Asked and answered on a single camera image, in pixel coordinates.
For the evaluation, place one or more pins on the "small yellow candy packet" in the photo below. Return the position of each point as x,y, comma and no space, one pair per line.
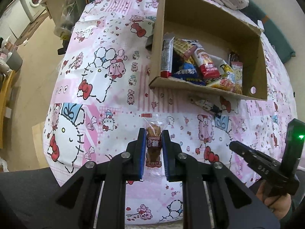
237,68

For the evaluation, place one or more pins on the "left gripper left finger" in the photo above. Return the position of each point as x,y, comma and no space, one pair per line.
94,197

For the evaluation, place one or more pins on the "small clear cake packet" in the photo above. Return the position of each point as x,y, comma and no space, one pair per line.
154,126

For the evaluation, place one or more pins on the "silver yellow snack bag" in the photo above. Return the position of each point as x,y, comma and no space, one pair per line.
226,81

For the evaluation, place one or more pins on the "pink Hello Kitty bedsheet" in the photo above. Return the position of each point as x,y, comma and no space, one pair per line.
103,88

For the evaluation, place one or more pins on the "blue yellow chip bag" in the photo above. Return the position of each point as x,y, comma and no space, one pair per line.
189,73

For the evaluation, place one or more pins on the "black white small packet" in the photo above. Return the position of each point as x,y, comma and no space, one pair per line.
206,106

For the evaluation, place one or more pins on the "dark brown snack packet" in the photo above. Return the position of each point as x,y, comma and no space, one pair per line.
233,57

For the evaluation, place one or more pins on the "brown cardboard box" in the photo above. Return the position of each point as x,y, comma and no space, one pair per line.
220,31

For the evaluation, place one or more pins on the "white washing machine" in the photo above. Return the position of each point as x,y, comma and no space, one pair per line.
32,8

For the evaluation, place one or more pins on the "white kitchen cabinet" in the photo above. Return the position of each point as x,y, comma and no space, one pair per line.
14,21

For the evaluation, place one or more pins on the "teal headboard cushion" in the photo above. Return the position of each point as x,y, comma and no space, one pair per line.
275,36

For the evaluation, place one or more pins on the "white red wafer bar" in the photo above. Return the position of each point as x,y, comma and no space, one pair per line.
167,55

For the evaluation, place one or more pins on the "sweet rice cake packet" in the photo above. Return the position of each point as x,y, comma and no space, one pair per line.
204,62

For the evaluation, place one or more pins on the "grey trash bin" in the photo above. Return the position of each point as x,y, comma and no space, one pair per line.
14,60

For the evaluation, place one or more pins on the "person right hand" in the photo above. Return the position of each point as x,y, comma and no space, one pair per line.
279,205

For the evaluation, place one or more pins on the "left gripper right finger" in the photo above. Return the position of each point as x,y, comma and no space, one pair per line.
212,196

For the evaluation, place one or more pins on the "yellow checkered biscuit packet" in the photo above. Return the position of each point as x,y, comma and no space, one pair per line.
184,49

